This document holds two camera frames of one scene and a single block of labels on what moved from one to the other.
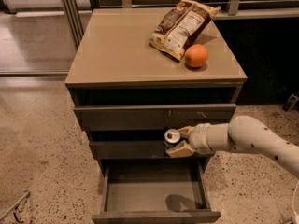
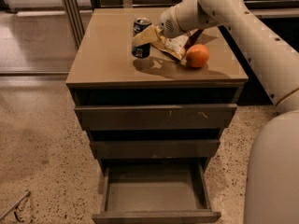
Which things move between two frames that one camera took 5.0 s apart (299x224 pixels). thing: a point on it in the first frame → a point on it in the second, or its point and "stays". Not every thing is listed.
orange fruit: x=196 y=55 stays
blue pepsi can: x=172 y=137 → x=143 y=50
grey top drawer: x=151 y=117 stays
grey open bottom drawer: x=156 y=191 stays
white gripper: x=198 y=138 → x=167 y=22
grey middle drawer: x=137 y=149 stays
